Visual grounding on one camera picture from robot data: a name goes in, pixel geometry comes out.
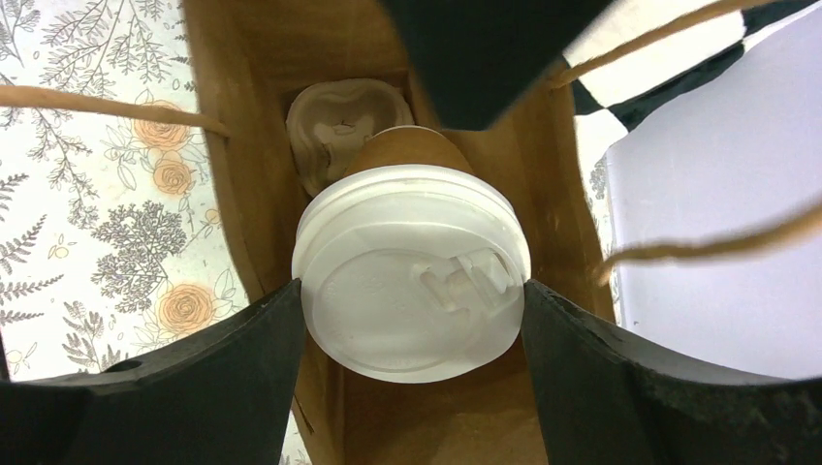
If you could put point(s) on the floral patterned table mat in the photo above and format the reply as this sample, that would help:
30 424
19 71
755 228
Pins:
112 241

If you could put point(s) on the green paper bag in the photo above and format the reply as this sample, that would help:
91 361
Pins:
532 154

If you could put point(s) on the brown paper coffee cup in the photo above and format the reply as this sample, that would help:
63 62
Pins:
412 268

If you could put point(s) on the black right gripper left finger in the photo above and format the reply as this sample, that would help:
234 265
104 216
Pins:
219 396

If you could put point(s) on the black white checkered pillow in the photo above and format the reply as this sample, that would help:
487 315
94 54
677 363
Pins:
641 54

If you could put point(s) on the brown pulp cup carrier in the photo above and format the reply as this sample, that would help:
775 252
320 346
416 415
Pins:
328 124

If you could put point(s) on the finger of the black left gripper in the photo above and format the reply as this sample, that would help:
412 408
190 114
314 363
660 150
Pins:
476 58

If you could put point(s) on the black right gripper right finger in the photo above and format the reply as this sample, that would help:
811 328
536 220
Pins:
605 395

